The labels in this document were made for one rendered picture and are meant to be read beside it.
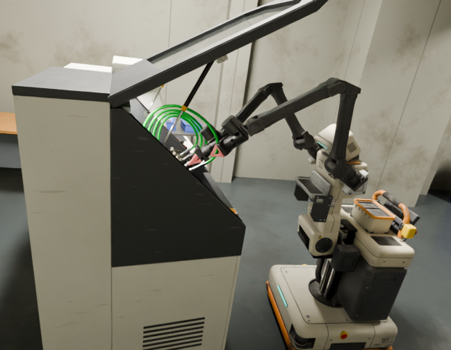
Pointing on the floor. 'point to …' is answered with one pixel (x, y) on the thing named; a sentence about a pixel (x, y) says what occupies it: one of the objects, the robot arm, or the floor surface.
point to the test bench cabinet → (173, 304)
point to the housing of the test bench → (69, 201)
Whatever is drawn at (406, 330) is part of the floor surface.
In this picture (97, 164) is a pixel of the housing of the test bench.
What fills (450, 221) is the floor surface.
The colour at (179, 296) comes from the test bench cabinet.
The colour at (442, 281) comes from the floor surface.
